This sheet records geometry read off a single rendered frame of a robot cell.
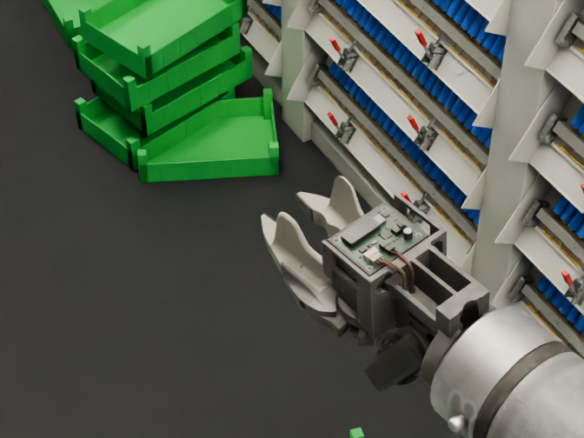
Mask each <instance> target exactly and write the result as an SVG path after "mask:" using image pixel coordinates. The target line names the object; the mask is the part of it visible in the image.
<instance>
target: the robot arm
mask: <svg viewBox="0 0 584 438"><path fill-rule="evenodd" d="M295 198H296V200H297V201H298V202H299V204H300V205H301V207H302V209H303V211H304V212H305V214H306V216H307V217H308V219H309V220H310V221H311V222H312V223H313V222H314V223H316V224H318V225H320V226H322V227H323V228H325V229H326V231H327V233H328V236H329V238H328V239H327V240H325V239H324V240H323V241H322V255H319V254H318V253H317V252H316V251H314V250H313V249H312V248H311V247H310V246H309V244H308V242H307V241H306V239H305V237H304V235H303V233H302V231H301V229H300V227H299V225H298V224H297V222H296V221H295V220H294V219H293V218H292V217H291V216H290V215H288V214H287V213H285V212H281V213H279V215H278V217H277V221H276V220H274V219H273V218H272V217H270V216H268V215H267V214H263V215H262V216H261V218H262V231H263V235H264V239H265V242H266V244H267V246H268V249H269V252H270V254H271V255H272V257H273V259H274V261H275V264H276V266H277V268H278V269H279V270H280V272H281V274H282V277H283V280H284V281H285V283H286V285H287V286H288V288H289V291H290V292H291V294H292V296H293V297H294V298H295V301H296V302H297V304H298V306H299V307H300V309H301V310H302V311H303V312H304V313H305V314H306V315H307V316H308V317H309V318H311V319H312V320H313V321H315V322H317V323H319V324H321V325H322V326H324V327H327V328H329V329H331V330H333V331H334V332H335V333H336V334H337V336H339V337H341V336H343V335H344V334H345V333H347V334H349V335H351V336H353V337H354V338H355V339H357V340H358V344H359V345H360V346H373V345H375V346H376V347H377V348H378V351H377V353H376V358H374V359H373V360H372V361H370V362H369V363H367V364H366V365H365V366H364V372H365V374H366V375H367V376H368V378H369V380H370V381H371V382H372V383H373V385H374V386H375V388H376V390H377V391H379V392H383V391H385V390H386V389H388V388H390V387H392V386H393V385H396V386H397V385H406V384H409V383H410V382H413V381H414V380H415V379H416V378H417V377H418V376H419V375H420V374H421V378H422V380H423V382H424V383H425V384H426V385H427V386H428V387H429V388H431V393H430V400H431V404H432V406H433V408H434V410H435V411H436V412H437V413H438V414H439V415H440V416H441V417H442V418H444V419H445V420H446V421H447V422H448V426H449V428H450V430H451V431H453V432H459V433H461V434H462V435H463V436H464V437H465V438H584V360H583V359H582V358H581V357H580V356H578V355H577V354H576V353H575V352H574V351H573V350H571V349H570V348H569V347H568V346H567V345H566V344H565V343H564V342H563V341H561V340H560V339H559V338H558V337H556V336H555V335H553V334H552V333H551V332H550V331H548V330H547V329H546V328H544V327H543V326H541V325H540V324H539V323H538V322H537V321H536V320H534V319H533V318H532V317H531V316H529V315H528V314H526V313H525V312H524V311H522V310H521V309H519V308H518V307H514V306H507V307H502V308H498V309H497V308H496V307H495V306H493V305H492V304H491V303H489V297H490V291H489V290H488V289H486V288H485V287H484V286H483V285H481V284H480V283H479V282H477V281H476V280H475V279H474V278H473V277H472V276H471V275H469V274H468V273H467V272H465V271H464V270H463V269H461V268H460V267H459V266H457V265H456V264H455V263H454V262H452V261H451V260H449V259H448V258H447V231H446V230H445V229H444V228H443V227H442V226H441V225H439V224H438V223H437V222H435V221H434V220H433V219H431V218H430V217H429V216H427V215H426V214H424V213H423V212H422V211H421V210H419V209H418V208H416V206H415V205H413V204H412V203H411V202H409V201H408V200H407V199H405V198H404V197H403V196H401V195H400V194H399V193H397V192H396V193H395V194H394V202H395V207H392V206H391V205H390V204H389V203H387V202H383V203H382V204H380V205H379V206H377V207H376V208H374V209H372V210H370V211H369V212H368V213H367V214H365V215H364V213H363V212H362V209H361V207H360V204H359V202H358V199H357V196H356V193H355V190H354V188H353V186H352V184H351V183H350V182H349V181H348V180H347V179H346V178H345V177H343V176H338V177H337V178H336V179H335V182H334V186H333V189H332V193H331V197H330V199H329V198H327V197H324V196H319V195H314V194H310V193H305V192H299V193H297V194H295ZM408 209H409V210H411V211H412V212H413V213H415V214H416V215H417V216H419V217H420V218H421V219H422V220H423V221H424V222H426V223H427V224H428V225H429V228H430V235H428V234H427V233H426V232H425V231H423V230H422V229H421V228H419V227H418V226H417V225H415V224H414V223H413V222H411V221H410V220H409V219H408Z"/></svg>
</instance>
